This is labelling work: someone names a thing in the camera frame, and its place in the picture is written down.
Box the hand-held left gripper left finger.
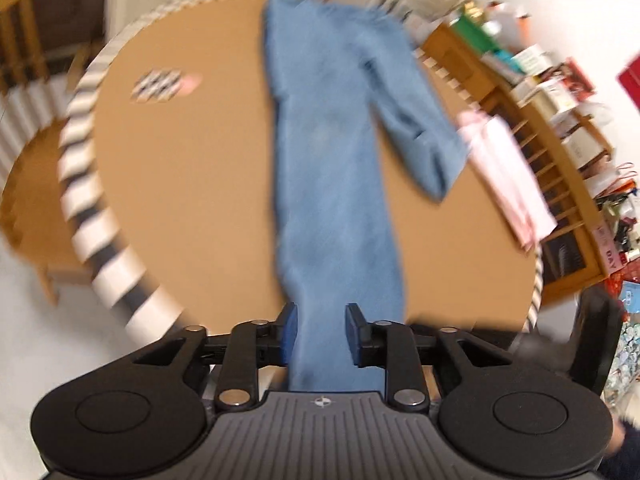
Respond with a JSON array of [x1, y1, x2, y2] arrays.
[[131, 302, 300, 408]]

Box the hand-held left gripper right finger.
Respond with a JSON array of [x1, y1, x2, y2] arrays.
[[345, 303, 513, 408]]

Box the blue jeans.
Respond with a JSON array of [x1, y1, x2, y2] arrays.
[[262, 0, 471, 393]]

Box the person's right forearm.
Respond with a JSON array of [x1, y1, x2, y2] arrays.
[[597, 417, 640, 480]]

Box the round table with striped rim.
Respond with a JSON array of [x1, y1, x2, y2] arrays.
[[57, 0, 546, 346]]

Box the pink garment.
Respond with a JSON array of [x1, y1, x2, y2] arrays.
[[457, 110, 558, 253]]

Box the red framed picture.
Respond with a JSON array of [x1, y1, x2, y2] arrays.
[[617, 57, 640, 106]]

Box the black white checkered sticker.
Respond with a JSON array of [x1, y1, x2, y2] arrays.
[[131, 67, 183, 103]]

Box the teal packet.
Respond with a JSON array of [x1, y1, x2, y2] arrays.
[[487, 47, 523, 73]]

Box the wooden sideboard with drawers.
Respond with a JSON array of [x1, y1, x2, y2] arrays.
[[420, 22, 621, 306]]

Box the green plastic bin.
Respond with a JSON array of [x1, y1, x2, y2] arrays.
[[450, 10, 501, 56]]

